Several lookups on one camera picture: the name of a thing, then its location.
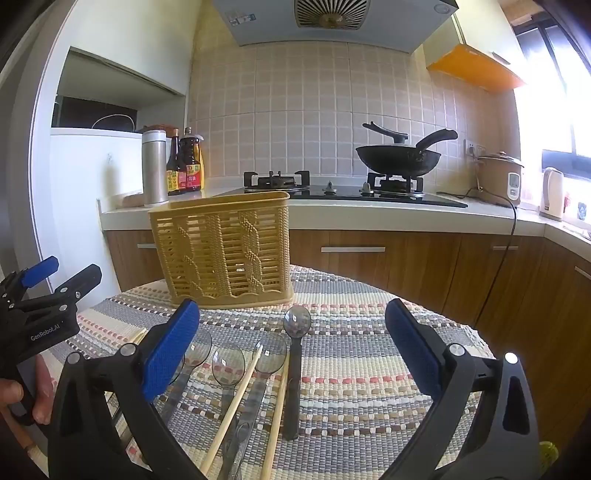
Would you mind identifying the striped woven table mat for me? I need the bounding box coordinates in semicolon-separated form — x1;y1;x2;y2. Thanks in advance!
48;264;495;480

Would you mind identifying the black power cable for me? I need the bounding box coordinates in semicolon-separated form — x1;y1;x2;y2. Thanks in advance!
436;185;518;326

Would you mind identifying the orange wall cabinet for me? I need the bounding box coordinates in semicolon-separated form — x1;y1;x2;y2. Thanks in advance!
424;0;529;95

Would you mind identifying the dark box appliance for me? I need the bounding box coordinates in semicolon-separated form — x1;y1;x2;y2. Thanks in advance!
52;95;139;130

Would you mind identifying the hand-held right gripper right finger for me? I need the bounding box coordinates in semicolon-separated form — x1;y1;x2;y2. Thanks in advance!
379;298;542;480

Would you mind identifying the black gas stove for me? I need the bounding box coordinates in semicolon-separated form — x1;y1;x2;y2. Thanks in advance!
213;171;468;209

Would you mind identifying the yellow plastic utensil basket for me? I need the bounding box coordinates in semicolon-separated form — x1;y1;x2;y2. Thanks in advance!
148;191;293;309

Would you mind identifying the large dark sauce bottle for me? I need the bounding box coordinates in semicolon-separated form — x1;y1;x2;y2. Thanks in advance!
179;127;205;193

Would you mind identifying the black wok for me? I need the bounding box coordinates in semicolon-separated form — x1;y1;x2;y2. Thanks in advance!
355;129;459;178

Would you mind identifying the white refrigerator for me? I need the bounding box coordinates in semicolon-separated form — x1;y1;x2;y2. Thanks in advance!
48;127;145;296

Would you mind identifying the steel thermos flask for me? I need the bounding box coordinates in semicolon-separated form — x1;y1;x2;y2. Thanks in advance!
141;130;169;207

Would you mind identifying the range hood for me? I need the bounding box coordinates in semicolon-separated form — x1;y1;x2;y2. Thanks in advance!
211;0;459;55

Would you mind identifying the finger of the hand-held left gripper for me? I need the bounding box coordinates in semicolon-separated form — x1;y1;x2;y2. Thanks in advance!
0;257;60;303
9;264;103;324

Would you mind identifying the white electric kettle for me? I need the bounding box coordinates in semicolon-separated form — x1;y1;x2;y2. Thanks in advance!
539;167;565;222

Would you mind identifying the slim dark sauce bottle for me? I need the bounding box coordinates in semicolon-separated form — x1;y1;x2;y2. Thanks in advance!
166;129;182;195

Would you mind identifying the clear plastic spoon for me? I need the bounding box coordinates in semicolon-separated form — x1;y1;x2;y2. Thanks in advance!
159;328;213;428
217;331;288;480
211;345;247;444

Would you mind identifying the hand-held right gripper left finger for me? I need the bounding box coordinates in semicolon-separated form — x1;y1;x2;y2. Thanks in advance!
47;298;208;480

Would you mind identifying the window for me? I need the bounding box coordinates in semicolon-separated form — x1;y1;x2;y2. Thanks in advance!
512;14;591;160

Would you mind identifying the beige rice cooker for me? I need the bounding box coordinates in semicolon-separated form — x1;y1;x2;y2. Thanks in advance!
477;151;525;207

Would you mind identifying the white kitchen counter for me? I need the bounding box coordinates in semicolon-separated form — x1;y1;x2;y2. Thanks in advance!
97;185;591;252

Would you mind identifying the person's left hand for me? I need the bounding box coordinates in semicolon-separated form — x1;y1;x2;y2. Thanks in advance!
0;355;52;428

